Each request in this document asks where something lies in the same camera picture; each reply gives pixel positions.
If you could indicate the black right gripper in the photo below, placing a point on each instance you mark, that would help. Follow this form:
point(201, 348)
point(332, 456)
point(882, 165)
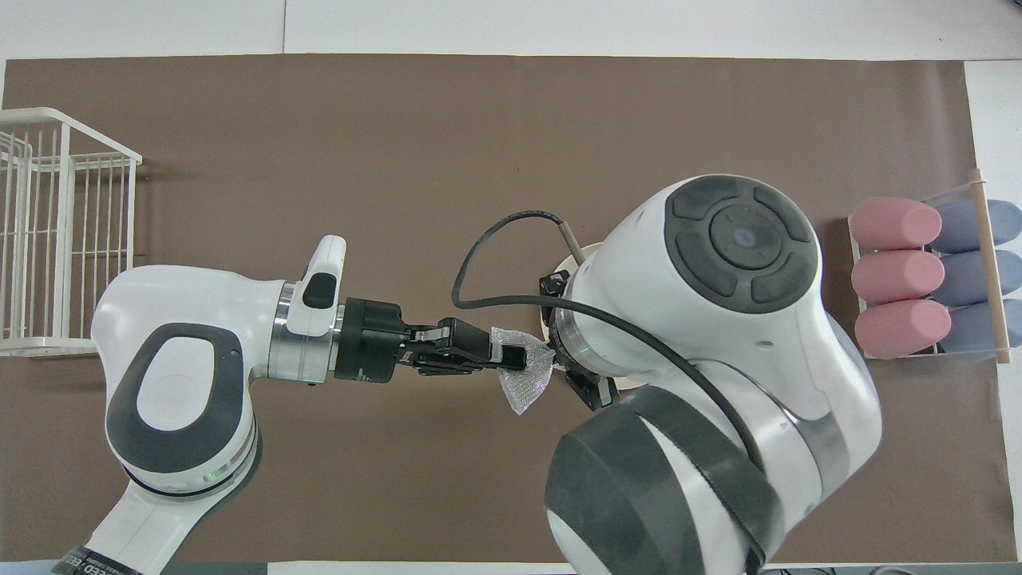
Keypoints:
point(595, 393)

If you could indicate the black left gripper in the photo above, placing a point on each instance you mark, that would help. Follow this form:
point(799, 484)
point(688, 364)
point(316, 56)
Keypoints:
point(367, 343)

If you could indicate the silver mesh sponge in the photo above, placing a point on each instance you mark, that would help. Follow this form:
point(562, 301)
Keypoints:
point(527, 387)

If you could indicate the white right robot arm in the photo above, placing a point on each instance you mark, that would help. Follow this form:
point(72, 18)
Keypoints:
point(718, 359)

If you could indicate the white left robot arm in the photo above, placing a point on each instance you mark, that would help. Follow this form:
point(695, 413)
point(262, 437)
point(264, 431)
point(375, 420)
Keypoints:
point(184, 319)

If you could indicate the cream round plate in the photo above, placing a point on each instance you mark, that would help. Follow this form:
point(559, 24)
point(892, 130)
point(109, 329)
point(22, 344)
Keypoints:
point(584, 254)

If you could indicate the brown table mat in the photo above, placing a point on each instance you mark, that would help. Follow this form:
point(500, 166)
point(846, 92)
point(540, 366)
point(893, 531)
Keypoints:
point(359, 160)

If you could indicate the pink cup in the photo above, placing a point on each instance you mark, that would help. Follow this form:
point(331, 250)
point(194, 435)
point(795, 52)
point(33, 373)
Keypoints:
point(894, 224)
point(902, 329)
point(898, 277)

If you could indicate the clear acrylic cup rack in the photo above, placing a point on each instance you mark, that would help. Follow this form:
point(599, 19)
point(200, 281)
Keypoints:
point(926, 351)

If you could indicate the blue cup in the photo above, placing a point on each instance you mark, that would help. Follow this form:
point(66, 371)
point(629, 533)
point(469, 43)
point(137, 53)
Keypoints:
point(962, 228)
point(970, 331)
point(970, 279)

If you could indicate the wooden dowel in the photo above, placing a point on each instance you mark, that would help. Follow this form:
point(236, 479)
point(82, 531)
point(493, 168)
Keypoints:
point(994, 279)

